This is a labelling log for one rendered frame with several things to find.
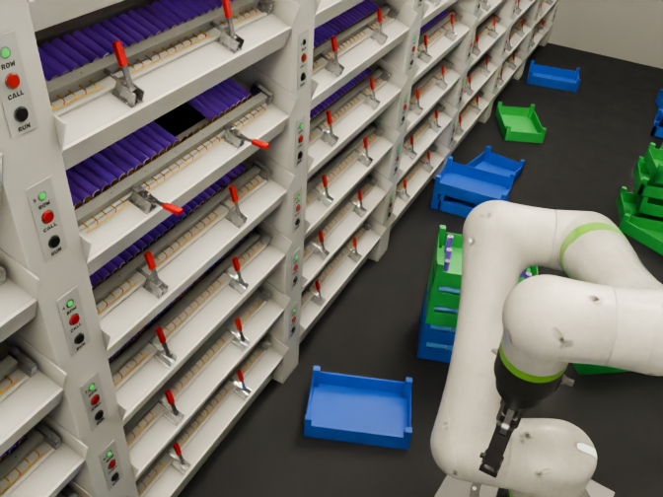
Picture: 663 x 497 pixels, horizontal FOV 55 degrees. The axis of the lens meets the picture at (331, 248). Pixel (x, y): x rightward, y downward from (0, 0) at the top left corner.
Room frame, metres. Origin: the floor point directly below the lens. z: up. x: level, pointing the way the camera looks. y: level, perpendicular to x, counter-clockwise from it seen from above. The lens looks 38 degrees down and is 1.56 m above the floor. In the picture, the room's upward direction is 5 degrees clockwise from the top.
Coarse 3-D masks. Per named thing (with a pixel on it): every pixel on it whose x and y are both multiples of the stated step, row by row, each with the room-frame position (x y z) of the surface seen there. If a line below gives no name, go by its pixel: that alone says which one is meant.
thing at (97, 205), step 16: (256, 96) 1.27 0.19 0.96; (240, 112) 1.19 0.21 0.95; (208, 128) 1.11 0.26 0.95; (192, 144) 1.05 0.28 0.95; (160, 160) 0.98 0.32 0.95; (176, 160) 1.01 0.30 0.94; (192, 160) 1.03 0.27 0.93; (144, 176) 0.93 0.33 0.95; (112, 192) 0.87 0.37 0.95; (128, 192) 0.90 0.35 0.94; (80, 208) 0.81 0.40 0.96; (96, 208) 0.82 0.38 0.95; (80, 224) 0.80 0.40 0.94
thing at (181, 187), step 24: (240, 72) 1.34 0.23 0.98; (288, 96) 1.28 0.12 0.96; (264, 120) 1.23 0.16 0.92; (192, 168) 1.02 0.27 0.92; (216, 168) 1.04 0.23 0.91; (168, 192) 0.94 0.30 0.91; (192, 192) 0.98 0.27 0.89; (120, 216) 0.85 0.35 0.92; (144, 216) 0.87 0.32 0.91; (168, 216) 0.93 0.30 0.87; (96, 240) 0.79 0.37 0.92; (120, 240) 0.80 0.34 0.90; (96, 264) 0.76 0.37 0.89
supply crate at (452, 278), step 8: (440, 232) 1.62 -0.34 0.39; (440, 240) 1.62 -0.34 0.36; (456, 240) 1.63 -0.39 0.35; (440, 248) 1.61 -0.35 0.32; (456, 248) 1.62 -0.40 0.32; (440, 256) 1.57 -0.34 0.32; (456, 256) 1.58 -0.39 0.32; (440, 264) 1.44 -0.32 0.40; (456, 264) 1.54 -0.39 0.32; (440, 272) 1.44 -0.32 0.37; (448, 272) 1.43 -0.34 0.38; (456, 272) 1.50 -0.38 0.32; (536, 272) 1.47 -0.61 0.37; (440, 280) 1.44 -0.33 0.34; (448, 280) 1.43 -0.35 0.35; (456, 280) 1.43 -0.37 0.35; (520, 280) 1.49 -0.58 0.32
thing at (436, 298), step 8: (432, 264) 1.59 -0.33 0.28; (432, 272) 1.53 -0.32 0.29; (432, 280) 1.49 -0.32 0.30; (432, 288) 1.44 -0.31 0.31; (432, 296) 1.44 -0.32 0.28; (440, 296) 1.43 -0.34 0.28; (448, 296) 1.43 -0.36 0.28; (456, 296) 1.43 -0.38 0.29; (432, 304) 1.44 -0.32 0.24; (440, 304) 1.43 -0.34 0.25; (448, 304) 1.43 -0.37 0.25; (456, 304) 1.43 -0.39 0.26
